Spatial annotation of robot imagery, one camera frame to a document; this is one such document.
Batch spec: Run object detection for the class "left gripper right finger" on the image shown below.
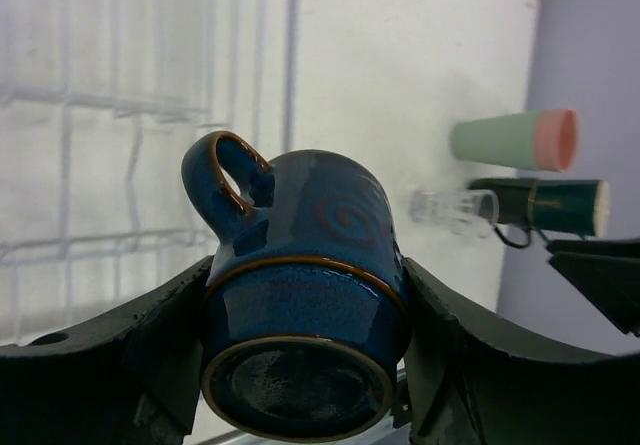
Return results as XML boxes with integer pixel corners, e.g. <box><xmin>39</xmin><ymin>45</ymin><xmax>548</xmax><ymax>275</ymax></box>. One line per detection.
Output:
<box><xmin>403</xmin><ymin>258</ymin><xmax>639</xmax><ymax>444</ymax></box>

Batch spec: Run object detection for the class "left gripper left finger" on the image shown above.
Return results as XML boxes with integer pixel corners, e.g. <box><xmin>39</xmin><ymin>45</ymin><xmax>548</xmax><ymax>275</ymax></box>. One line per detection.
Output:
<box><xmin>1</xmin><ymin>257</ymin><xmax>212</xmax><ymax>444</ymax></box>

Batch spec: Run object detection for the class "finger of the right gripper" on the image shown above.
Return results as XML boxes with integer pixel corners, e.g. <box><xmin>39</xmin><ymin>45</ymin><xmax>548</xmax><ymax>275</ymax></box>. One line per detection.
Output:
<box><xmin>546</xmin><ymin>238</ymin><xmax>639</xmax><ymax>335</ymax></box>

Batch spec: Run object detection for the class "dark teal cup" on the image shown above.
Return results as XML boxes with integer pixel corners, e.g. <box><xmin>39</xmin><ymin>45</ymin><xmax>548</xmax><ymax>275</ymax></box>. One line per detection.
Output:
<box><xmin>527</xmin><ymin>180</ymin><xmax>611</xmax><ymax>238</ymax></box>

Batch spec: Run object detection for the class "black mug with handle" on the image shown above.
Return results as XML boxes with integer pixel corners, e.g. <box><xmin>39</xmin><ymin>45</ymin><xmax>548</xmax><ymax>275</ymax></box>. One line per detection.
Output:
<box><xmin>466</xmin><ymin>177</ymin><xmax>538</xmax><ymax>250</ymax></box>

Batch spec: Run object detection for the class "pink cup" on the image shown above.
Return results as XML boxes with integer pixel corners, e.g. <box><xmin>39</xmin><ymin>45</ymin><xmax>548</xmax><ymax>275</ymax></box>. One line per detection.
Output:
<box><xmin>533</xmin><ymin>109</ymin><xmax>579</xmax><ymax>173</ymax></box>

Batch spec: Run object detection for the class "light green plastic cup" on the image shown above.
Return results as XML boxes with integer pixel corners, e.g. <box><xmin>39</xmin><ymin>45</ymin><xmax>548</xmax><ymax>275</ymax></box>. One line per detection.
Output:
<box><xmin>449</xmin><ymin>112</ymin><xmax>541</xmax><ymax>170</ymax></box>

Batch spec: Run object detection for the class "blue cup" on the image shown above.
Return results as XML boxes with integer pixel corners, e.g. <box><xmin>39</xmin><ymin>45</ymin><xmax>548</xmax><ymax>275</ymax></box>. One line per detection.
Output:
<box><xmin>181</xmin><ymin>131</ymin><xmax>412</xmax><ymax>443</ymax></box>

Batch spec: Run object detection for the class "clear wire dish rack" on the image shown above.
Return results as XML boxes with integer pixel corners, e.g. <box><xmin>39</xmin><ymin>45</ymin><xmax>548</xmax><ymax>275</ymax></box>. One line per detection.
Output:
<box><xmin>1</xmin><ymin>0</ymin><xmax>298</xmax><ymax>345</ymax></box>

